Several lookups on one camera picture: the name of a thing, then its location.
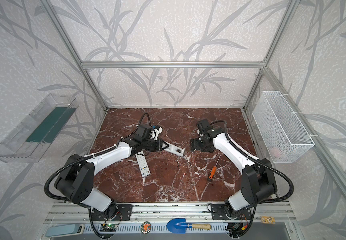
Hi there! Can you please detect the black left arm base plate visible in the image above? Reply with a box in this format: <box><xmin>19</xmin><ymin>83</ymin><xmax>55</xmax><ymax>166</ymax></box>
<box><xmin>91</xmin><ymin>204</ymin><xmax>133</xmax><ymax>221</ymax></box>

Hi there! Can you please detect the white remote control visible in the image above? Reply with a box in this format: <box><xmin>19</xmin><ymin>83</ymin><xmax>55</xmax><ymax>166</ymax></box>
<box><xmin>164</xmin><ymin>143</ymin><xmax>185</xmax><ymax>157</ymax></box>

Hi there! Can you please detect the small round orange gadget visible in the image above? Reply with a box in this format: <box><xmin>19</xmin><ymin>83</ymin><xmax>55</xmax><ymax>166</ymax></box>
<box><xmin>141</xmin><ymin>221</ymin><xmax>152</xmax><ymax>234</ymax></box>

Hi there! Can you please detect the small tan circuit board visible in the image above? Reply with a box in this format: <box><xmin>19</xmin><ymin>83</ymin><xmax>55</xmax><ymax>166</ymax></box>
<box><xmin>261</xmin><ymin>216</ymin><xmax>276</xmax><ymax>224</ymax></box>

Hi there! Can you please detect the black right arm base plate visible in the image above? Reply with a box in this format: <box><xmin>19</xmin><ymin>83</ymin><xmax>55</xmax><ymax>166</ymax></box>
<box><xmin>208</xmin><ymin>204</ymin><xmax>253</xmax><ymax>221</ymax></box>

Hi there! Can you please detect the white remote with coloured buttons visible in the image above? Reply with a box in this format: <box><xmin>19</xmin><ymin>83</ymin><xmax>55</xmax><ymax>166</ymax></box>
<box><xmin>136</xmin><ymin>151</ymin><xmax>151</xmax><ymax>178</ymax></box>

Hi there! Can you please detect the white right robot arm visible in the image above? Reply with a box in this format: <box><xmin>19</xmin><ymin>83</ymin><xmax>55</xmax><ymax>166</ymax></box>
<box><xmin>191</xmin><ymin>119</ymin><xmax>295</xmax><ymax>218</ymax></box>

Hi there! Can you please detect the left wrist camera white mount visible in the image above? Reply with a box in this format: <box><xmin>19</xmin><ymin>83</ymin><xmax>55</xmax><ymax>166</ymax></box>
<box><xmin>150</xmin><ymin>126</ymin><xmax>163</xmax><ymax>140</ymax></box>

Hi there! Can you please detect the white wire mesh basket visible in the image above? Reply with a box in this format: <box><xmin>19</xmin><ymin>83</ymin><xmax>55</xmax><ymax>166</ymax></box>
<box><xmin>253</xmin><ymin>91</ymin><xmax>315</xmax><ymax>164</ymax></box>

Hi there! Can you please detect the clear plastic wall bin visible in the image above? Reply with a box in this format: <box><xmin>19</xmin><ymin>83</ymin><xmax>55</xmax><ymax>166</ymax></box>
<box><xmin>0</xmin><ymin>94</ymin><xmax>79</xmax><ymax>163</ymax></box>

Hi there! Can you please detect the grey flat device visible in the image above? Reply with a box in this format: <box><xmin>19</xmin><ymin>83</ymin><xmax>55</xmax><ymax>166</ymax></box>
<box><xmin>45</xmin><ymin>224</ymin><xmax>85</xmax><ymax>238</ymax></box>

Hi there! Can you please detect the pink object in basket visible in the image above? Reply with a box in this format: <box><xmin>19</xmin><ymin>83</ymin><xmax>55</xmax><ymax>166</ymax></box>
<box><xmin>269</xmin><ymin>147</ymin><xmax>284</xmax><ymax>159</ymax></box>

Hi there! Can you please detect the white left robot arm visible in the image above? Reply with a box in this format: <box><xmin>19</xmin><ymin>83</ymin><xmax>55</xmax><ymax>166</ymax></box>
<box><xmin>44</xmin><ymin>122</ymin><xmax>169</xmax><ymax>218</ymax></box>

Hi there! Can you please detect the blue trowel wooden handle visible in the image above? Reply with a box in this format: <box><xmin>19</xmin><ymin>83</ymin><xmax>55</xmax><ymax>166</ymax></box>
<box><xmin>166</xmin><ymin>218</ymin><xmax>211</xmax><ymax>234</ymax></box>

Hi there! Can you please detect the orange handled screwdriver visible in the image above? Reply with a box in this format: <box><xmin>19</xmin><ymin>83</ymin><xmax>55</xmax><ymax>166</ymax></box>
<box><xmin>207</xmin><ymin>157</ymin><xmax>221</xmax><ymax>182</ymax></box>

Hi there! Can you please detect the green led circuit board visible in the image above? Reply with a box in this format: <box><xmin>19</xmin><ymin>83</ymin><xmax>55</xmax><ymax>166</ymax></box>
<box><xmin>100</xmin><ymin>223</ymin><xmax>118</xmax><ymax>232</ymax></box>

